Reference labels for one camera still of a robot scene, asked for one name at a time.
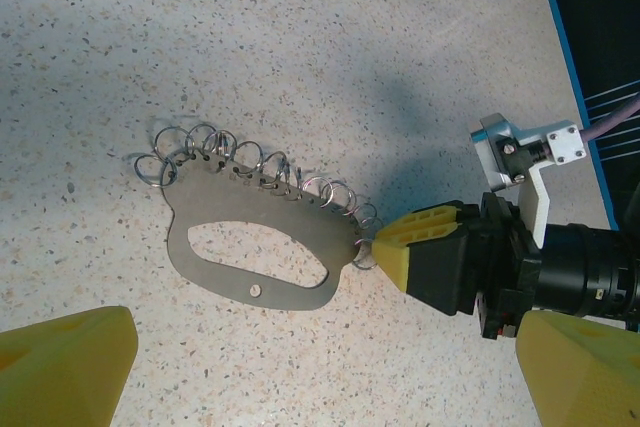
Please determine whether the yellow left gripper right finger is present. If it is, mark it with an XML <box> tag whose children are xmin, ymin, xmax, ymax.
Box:
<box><xmin>514</xmin><ymin>310</ymin><xmax>640</xmax><ymax>427</ymax></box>

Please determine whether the blue table edge strip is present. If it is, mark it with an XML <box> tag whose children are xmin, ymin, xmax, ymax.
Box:
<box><xmin>546</xmin><ymin>0</ymin><xmax>624</xmax><ymax>231</ymax></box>

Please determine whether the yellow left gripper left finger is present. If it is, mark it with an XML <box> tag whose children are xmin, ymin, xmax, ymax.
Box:
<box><xmin>0</xmin><ymin>305</ymin><xmax>140</xmax><ymax>427</ymax></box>

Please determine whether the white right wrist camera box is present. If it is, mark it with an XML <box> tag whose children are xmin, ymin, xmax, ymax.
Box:
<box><xmin>468</xmin><ymin>113</ymin><xmax>590</xmax><ymax>249</ymax></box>

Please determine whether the metal key holder with rings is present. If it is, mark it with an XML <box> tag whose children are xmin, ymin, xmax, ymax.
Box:
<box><xmin>133</xmin><ymin>121</ymin><xmax>385</xmax><ymax>311</ymax></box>

